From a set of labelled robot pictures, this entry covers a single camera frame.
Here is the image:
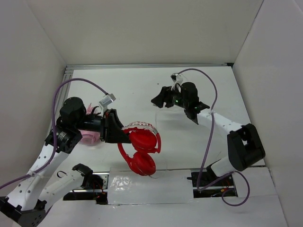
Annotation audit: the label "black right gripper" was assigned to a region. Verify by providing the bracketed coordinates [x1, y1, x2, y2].
[151, 85, 188, 109]

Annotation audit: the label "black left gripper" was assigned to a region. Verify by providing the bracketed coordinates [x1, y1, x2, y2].
[75, 108, 133, 144]

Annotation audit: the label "red headphones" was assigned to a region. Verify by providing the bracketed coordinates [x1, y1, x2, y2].
[117, 122, 161, 176]

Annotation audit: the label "white headphone cable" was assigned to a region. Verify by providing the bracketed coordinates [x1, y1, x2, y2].
[149, 104, 185, 179]

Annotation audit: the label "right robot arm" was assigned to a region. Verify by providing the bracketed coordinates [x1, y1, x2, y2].
[151, 82, 266, 185]

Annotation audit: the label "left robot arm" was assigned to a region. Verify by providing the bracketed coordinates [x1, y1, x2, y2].
[0, 97, 130, 227]

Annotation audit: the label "pink headphones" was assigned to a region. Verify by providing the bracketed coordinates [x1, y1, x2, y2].
[80, 103, 100, 146]

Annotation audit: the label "white taped cover plate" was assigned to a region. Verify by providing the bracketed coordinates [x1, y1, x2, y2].
[107, 170, 194, 205]

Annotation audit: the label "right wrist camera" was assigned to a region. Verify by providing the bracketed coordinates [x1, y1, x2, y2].
[170, 73, 183, 91]

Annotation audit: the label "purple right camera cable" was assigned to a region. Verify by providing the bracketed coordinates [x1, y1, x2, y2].
[177, 68, 250, 207]

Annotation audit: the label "purple camera cable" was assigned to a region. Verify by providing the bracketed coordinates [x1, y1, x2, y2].
[0, 78, 107, 190]
[177, 68, 250, 207]

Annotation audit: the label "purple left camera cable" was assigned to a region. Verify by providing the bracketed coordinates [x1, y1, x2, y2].
[0, 78, 107, 190]

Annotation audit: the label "aluminium frame rail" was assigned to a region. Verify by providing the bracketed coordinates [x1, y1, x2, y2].
[63, 64, 241, 117]

